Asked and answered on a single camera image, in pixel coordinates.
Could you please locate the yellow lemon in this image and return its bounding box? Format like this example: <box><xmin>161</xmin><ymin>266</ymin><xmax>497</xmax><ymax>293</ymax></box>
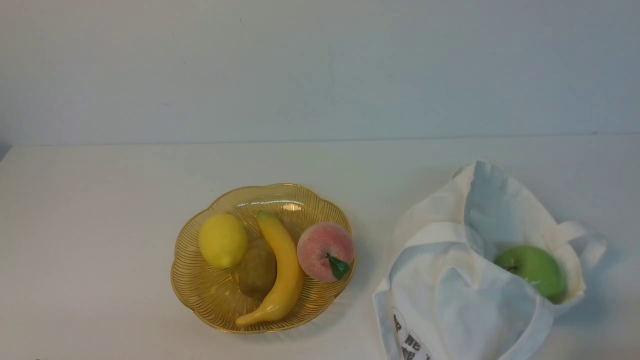
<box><xmin>198</xmin><ymin>213</ymin><xmax>249</xmax><ymax>269</ymax></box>

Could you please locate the pink peach with leaf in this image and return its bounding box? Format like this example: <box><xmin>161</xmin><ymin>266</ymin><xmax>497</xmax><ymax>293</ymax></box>
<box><xmin>297</xmin><ymin>221</ymin><xmax>355</xmax><ymax>283</ymax></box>

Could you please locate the white cloth tote bag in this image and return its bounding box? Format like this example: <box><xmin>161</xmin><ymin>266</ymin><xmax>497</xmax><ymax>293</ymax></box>
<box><xmin>372</xmin><ymin>161</ymin><xmax>607</xmax><ymax>360</ymax></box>

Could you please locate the green apple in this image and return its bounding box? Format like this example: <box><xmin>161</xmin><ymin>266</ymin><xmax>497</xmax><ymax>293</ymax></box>
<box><xmin>493</xmin><ymin>245</ymin><xmax>567</xmax><ymax>305</ymax></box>

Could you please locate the amber ribbed fruit bowl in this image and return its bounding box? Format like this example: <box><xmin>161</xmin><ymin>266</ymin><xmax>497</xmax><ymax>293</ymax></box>
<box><xmin>170</xmin><ymin>183</ymin><xmax>356</xmax><ymax>334</ymax></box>

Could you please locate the brown kiwi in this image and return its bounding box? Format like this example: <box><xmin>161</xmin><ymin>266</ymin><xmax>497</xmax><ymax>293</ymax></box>
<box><xmin>236</xmin><ymin>238</ymin><xmax>277</xmax><ymax>301</ymax></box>

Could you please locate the yellow banana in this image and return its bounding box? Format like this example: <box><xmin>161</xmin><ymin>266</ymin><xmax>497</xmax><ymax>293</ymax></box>
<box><xmin>235</xmin><ymin>210</ymin><xmax>304</xmax><ymax>328</ymax></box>

